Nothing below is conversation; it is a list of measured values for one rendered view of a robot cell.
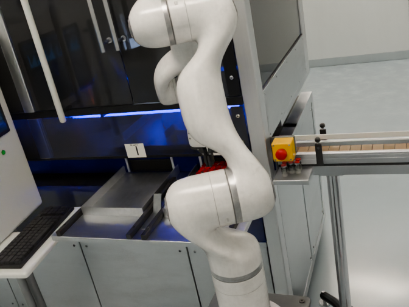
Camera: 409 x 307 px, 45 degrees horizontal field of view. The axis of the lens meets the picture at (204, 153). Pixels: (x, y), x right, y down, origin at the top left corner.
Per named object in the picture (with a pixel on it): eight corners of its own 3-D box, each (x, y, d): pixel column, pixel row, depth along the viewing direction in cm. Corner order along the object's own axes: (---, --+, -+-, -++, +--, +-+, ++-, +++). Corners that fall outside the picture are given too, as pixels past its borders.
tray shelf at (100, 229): (116, 176, 217) (115, 173, 216) (272, 175, 190) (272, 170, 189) (52, 240, 176) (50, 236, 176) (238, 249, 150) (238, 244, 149)
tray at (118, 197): (125, 172, 214) (123, 165, 213) (179, 172, 204) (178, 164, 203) (83, 215, 185) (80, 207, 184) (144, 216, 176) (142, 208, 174)
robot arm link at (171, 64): (140, 45, 124) (161, 114, 150) (202, 31, 124) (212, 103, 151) (136, 19, 129) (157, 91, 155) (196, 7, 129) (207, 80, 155)
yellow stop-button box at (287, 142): (277, 153, 184) (275, 135, 181) (297, 152, 181) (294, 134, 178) (273, 162, 177) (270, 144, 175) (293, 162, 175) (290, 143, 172)
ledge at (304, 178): (281, 167, 194) (280, 163, 194) (314, 167, 189) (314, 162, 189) (273, 184, 183) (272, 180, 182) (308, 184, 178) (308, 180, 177)
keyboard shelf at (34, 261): (30, 212, 219) (28, 208, 218) (86, 211, 210) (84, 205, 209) (-38, 279, 180) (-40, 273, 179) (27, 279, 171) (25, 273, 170)
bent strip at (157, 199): (157, 207, 180) (154, 193, 178) (165, 207, 179) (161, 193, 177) (140, 229, 168) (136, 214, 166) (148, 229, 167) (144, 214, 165)
